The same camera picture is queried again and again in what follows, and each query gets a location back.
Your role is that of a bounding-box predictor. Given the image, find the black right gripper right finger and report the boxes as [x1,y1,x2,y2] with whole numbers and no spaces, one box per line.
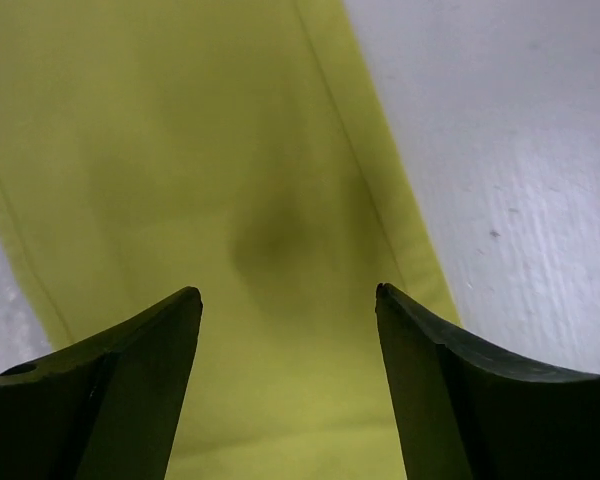
[375,283,600,479]

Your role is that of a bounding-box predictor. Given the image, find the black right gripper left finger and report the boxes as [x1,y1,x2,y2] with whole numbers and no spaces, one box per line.
[0,287,203,479]

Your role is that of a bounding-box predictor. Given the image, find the yellow-green trousers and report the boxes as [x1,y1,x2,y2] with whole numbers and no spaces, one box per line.
[0,1,456,479]

